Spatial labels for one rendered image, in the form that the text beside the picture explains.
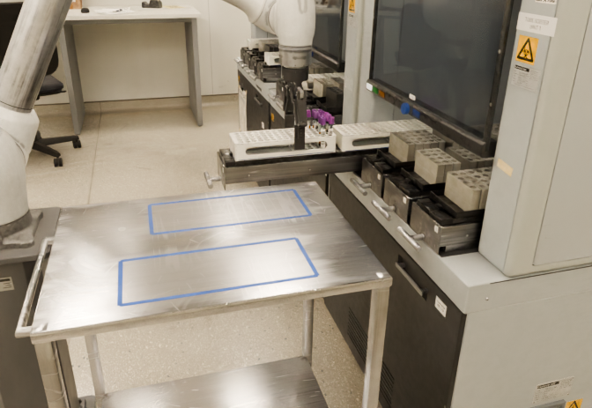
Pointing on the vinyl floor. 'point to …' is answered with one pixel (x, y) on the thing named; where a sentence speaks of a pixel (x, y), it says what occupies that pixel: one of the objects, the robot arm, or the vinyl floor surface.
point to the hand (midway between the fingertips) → (293, 136)
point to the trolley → (202, 286)
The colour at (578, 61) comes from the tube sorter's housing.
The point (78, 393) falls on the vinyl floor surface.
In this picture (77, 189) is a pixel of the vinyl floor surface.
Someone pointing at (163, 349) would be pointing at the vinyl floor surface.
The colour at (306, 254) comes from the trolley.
